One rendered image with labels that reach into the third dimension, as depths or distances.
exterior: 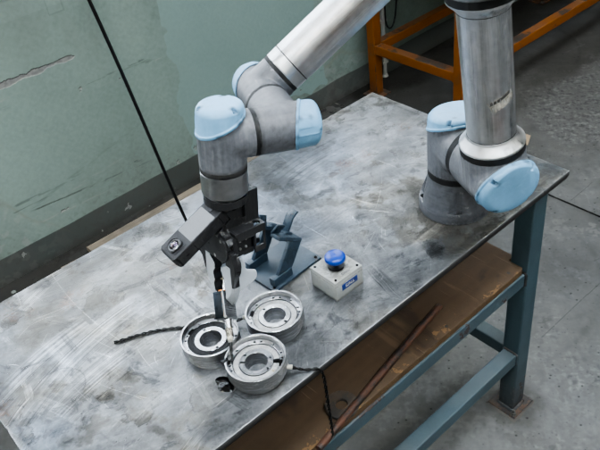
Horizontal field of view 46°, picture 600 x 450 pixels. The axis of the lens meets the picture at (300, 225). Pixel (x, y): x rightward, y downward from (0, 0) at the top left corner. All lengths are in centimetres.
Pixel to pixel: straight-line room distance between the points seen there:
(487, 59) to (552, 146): 207
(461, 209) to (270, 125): 55
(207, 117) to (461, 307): 85
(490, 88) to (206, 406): 70
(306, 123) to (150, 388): 53
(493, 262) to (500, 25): 77
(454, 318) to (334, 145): 50
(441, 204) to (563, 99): 216
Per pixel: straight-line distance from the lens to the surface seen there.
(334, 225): 151
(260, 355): 124
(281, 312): 131
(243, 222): 117
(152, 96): 293
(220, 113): 104
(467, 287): 172
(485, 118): 124
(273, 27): 322
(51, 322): 147
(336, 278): 132
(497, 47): 118
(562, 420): 219
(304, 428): 147
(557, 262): 265
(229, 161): 107
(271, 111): 109
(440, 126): 139
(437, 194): 148
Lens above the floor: 174
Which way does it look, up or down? 38 degrees down
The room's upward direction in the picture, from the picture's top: 8 degrees counter-clockwise
